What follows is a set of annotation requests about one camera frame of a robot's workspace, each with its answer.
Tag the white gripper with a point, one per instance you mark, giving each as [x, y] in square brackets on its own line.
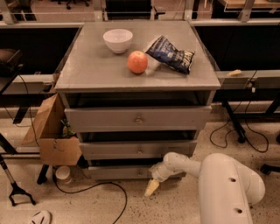
[159, 173]

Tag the grey bottom drawer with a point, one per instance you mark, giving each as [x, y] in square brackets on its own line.
[114, 169]

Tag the grey drawer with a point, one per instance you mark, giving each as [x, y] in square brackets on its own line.
[137, 119]
[138, 149]
[114, 169]

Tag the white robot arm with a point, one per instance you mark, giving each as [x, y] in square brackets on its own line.
[227, 188]

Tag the grey middle drawer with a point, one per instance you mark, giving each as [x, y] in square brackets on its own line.
[138, 149]

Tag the grey top drawer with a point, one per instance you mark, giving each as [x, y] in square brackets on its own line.
[137, 119]

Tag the grey wooden drawer cabinet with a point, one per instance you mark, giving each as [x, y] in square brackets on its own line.
[95, 77]

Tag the white paper cup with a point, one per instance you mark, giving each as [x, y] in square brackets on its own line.
[63, 174]

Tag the black table leg right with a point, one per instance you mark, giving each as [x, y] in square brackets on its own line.
[237, 127]

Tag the green bottle in box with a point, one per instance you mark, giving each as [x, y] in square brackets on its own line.
[67, 131]

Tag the brown cardboard box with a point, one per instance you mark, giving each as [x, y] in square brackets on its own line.
[47, 129]

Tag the white shoe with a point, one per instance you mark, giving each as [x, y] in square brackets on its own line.
[42, 217]

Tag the red orange apple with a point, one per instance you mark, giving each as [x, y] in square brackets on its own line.
[137, 62]

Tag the blue chip bag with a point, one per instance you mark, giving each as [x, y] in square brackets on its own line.
[163, 51]

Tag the black tripod stand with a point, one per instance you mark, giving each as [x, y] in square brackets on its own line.
[16, 190]

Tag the yellow sponge piece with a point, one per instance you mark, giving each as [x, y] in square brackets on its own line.
[234, 73]

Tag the white ceramic bowl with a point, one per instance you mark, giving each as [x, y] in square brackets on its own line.
[118, 40]

